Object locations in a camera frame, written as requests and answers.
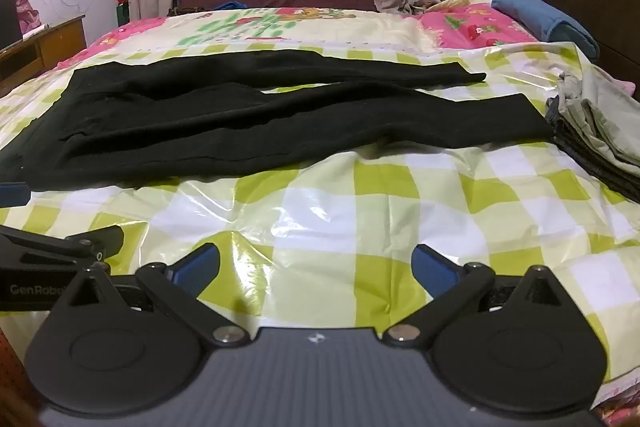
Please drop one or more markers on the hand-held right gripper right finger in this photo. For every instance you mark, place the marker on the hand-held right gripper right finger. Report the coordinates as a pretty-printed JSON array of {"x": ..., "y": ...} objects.
[{"x": 432, "y": 266}]

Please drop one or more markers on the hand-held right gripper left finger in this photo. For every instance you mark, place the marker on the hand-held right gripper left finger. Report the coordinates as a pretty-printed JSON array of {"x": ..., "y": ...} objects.
[{"x": 197, "y": 266}]

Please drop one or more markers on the blue folded blanket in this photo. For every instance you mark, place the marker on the blue folded blanket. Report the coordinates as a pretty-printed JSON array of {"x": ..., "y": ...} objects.
[{"x": 540, "y": 19}]

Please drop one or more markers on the black box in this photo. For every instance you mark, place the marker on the black box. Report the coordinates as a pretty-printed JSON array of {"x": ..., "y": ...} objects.
[{"x": 9, "y": 17}]

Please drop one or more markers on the green checked plastic sheet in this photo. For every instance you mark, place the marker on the green checked plastic sheet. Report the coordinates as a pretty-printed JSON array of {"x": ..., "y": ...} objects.
[{"x": 325, "y": 217}]

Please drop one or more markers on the black pants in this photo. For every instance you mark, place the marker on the black pants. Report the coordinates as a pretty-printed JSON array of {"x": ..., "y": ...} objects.
[{"x": 250, "y": 122}]

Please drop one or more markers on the pink bag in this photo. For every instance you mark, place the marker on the pink bag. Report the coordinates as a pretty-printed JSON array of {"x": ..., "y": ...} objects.
[{"x": 27, "y": 9}]

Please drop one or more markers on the dark grey folded pants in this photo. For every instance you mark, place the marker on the dark grey folded pants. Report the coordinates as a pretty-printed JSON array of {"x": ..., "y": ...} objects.
[{"x": 585, "y": 147}]

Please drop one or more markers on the cartoon printed bedsheet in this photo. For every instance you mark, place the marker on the cartoon printed bedsheet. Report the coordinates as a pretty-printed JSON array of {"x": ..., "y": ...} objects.
[{"x": 350, "y": 27}]

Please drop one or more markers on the crumpled patterned cloth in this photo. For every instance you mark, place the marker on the crumpled patterned cloth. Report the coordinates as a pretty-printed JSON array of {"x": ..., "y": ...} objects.
[{"x": 422, "y": 1}]

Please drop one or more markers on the wooden desk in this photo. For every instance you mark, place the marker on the wooden desk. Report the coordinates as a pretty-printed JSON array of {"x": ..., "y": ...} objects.
[{"x": 55, "y": 42}]

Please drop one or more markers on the pink cloth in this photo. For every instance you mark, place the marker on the pink cloth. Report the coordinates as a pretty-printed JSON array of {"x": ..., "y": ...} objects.
[{"x": 622, "y": 85}]

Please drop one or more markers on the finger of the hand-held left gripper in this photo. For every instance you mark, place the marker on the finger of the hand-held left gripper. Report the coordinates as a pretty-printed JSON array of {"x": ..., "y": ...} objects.
[
  {"x": 12, "y": 195},
  {"x": 70, "y": 243}
]

